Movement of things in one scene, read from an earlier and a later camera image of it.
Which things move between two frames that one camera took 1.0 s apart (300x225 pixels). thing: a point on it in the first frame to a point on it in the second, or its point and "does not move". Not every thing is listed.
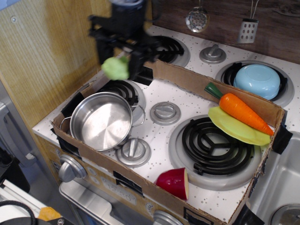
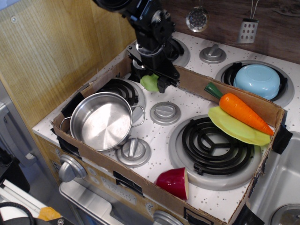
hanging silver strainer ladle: (197, 18) does not move
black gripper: (125, 33) to (158, 64)
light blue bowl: (261, 79) does not move
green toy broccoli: (115, 68) to (150, 82)
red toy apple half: (175, 180) does not move
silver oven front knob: (70, 168) does not move
